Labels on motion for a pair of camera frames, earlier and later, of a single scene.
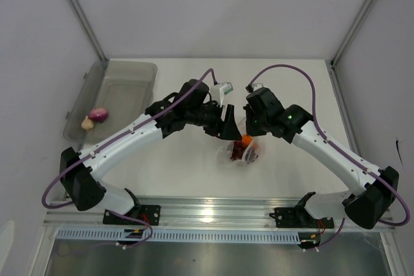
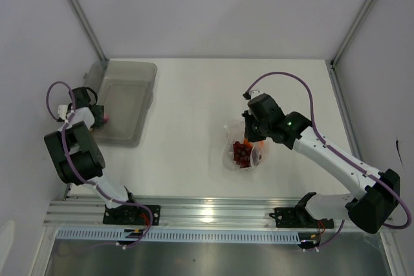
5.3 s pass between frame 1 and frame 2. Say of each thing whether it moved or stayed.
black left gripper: moved
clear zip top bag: moved
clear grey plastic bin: stayed
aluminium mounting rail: stayed
